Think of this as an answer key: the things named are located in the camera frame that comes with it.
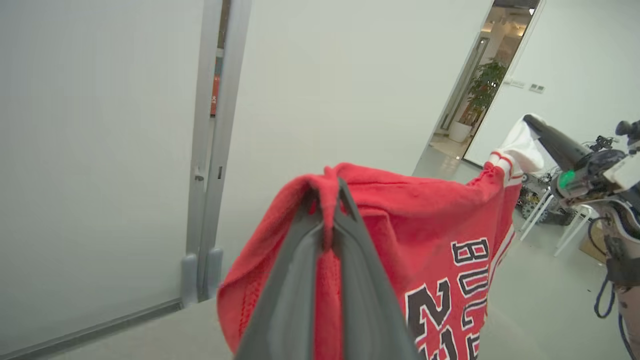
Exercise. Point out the grey metal partition post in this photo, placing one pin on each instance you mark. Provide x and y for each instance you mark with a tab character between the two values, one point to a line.
227	125

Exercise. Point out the red basketball jersey garment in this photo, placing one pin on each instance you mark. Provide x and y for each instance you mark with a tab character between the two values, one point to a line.
400	215

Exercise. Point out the white stool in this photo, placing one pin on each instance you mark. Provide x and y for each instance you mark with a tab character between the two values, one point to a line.
538	214

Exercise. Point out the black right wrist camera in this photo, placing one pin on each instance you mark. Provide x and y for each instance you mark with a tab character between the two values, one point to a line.
627	131

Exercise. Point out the white wall switch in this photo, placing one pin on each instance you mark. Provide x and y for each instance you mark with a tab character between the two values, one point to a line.
537	88

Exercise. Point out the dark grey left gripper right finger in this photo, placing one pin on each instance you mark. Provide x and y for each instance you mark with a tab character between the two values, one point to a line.
365	300

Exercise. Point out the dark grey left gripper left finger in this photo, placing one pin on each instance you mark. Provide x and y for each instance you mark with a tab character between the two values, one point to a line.
290	300

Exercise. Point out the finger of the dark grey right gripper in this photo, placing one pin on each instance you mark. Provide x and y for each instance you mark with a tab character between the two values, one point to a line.
560	142

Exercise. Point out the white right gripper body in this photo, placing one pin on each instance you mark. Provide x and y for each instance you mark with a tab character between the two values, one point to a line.
595	172

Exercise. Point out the white plant pot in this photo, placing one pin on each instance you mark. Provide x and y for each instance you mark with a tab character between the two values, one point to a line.
460	132

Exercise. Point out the green potted plant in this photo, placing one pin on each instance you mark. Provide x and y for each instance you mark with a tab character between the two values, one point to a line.
486	85

